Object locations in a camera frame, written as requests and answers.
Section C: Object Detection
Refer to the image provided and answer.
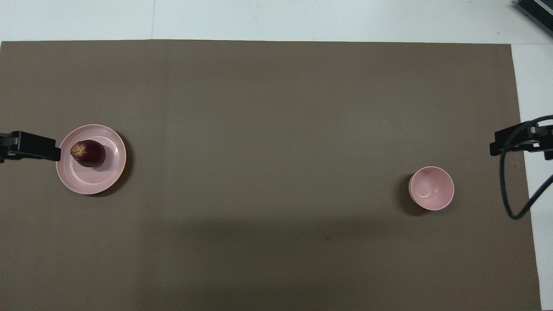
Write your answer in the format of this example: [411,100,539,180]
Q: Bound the pink bowl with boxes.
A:
[409,166,455,211]

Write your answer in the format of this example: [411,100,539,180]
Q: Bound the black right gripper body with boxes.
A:
[531,123,553,161]

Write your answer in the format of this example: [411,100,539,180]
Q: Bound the dark red apple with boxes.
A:
[70,140,106,168]

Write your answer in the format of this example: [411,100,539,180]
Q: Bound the pink plate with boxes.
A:
[56,124,127,195]

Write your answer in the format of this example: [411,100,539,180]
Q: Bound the brown table mat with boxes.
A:
[0,40,542,311]

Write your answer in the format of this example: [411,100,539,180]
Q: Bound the dark ribbed device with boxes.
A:
[514,0,553,25]

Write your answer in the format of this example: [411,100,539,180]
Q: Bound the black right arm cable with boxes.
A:
[499,115,553,220]

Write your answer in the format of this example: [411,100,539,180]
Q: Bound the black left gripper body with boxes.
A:
[0,132,21,164]

